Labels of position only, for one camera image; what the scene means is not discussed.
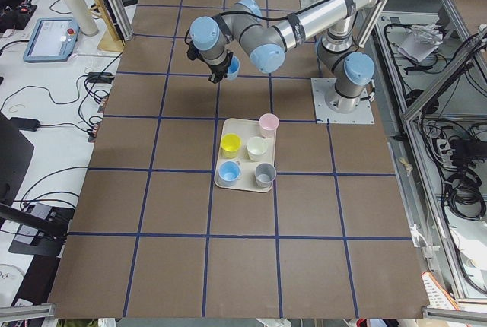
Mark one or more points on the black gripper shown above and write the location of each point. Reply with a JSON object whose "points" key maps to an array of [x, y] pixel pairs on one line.
{"points": [[218, 70]]}

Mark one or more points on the light blue plastic cup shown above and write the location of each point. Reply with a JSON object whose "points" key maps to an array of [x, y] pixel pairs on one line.
{"points": [[233, 68]]}

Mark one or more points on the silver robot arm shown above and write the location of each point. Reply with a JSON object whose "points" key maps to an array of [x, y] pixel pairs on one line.
{"points": [[332, 20]]}

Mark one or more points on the yellow plastic cup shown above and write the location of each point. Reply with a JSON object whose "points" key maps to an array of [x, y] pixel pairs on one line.
{"points": [[230, 145]]}

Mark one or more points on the pink plastic cup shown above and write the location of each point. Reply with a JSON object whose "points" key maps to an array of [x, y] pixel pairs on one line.
{"points": [[268, 124]]}

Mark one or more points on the pale green plastic cup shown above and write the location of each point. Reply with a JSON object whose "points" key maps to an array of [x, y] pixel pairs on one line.
{"points": [[256, 148]]}

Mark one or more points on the grey plastic cup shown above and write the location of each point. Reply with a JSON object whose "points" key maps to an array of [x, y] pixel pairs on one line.
{"points": [[265, 174]]}

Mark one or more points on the cream plastic tray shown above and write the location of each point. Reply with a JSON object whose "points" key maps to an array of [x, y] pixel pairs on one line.
{"points": [[245, 129]]}

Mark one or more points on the wooden mug tree stand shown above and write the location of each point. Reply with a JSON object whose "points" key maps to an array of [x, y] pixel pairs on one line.
{"points": [[110, 41]]}

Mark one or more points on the left teach pendant tablet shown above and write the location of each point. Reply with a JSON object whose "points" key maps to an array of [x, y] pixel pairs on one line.
{"points": [[52, 40]]}

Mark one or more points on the black power adapter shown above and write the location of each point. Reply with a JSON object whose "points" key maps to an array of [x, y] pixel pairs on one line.
{"points": [[25, 124]]}

